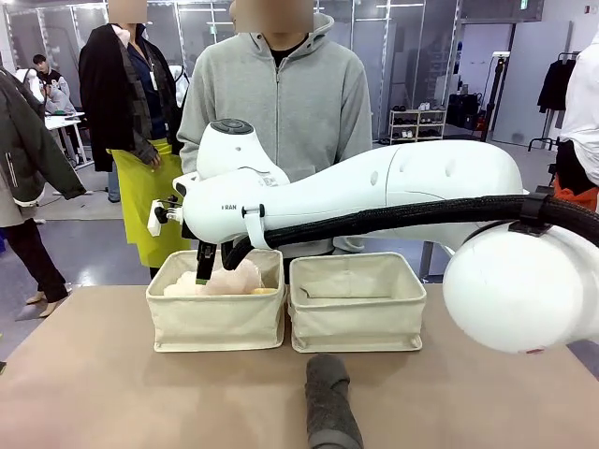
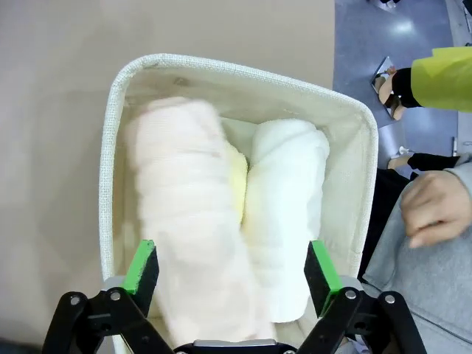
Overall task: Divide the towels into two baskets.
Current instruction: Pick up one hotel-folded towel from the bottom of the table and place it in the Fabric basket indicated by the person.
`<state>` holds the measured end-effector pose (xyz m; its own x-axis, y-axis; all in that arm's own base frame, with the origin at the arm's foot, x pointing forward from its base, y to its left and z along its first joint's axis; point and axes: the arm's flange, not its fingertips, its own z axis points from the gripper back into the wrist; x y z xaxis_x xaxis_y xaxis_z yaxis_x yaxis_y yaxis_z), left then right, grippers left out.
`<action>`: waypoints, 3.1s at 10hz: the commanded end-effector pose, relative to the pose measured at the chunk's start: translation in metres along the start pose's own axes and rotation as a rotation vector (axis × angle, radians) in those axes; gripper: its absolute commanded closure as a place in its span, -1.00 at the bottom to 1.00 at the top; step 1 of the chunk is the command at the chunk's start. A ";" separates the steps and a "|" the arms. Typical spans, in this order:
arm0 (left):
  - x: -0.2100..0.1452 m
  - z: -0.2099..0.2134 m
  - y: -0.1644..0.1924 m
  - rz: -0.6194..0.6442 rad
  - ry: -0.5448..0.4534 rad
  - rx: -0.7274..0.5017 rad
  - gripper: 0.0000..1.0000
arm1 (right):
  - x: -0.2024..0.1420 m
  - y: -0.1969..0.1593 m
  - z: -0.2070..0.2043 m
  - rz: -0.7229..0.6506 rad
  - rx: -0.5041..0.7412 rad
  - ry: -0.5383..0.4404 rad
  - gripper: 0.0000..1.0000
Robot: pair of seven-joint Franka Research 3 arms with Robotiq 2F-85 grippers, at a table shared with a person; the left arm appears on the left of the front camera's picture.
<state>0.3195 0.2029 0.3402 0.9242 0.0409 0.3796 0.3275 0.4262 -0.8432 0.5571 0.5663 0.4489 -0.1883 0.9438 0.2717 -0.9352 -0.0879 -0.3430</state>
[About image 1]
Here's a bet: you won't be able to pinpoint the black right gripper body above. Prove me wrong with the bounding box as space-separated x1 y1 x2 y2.
181 223 220 257

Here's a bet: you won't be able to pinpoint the pale clothes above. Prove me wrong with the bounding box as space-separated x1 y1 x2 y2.
163 259 263 297

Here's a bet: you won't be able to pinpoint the cream canvas basket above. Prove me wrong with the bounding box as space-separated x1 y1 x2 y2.
145 249 286 354
287 252 428 354

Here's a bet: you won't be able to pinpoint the person in grey hoodie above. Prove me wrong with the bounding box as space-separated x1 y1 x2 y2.
177 0 374 263

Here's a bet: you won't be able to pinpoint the dark grey rolled towel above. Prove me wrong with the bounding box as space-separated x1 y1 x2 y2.
304 354 365 449

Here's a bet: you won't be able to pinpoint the white background table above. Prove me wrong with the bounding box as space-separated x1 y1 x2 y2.
43 110 89 166

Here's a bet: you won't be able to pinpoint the person in green jacket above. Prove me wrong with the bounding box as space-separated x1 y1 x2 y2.
0 65 88 319

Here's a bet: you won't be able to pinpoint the wooden shoe rack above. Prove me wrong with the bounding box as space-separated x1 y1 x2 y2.
388 108 448 144

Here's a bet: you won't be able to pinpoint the black storage cases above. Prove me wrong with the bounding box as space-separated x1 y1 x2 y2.
446 92 484 130

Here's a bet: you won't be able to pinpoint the black tripod stand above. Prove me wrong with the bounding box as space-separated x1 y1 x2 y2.
480 51 512 141

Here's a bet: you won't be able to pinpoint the black coat on rack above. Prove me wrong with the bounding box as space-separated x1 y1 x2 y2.
536 56 577 114

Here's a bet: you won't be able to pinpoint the person in white shirt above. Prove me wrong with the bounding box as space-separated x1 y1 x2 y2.
553 39 599 212

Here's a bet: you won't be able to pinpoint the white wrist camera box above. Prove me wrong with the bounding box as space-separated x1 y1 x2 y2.
146 199 164 236

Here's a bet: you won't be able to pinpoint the black braided cable conduit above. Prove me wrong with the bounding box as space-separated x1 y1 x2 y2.
221 193 599 272

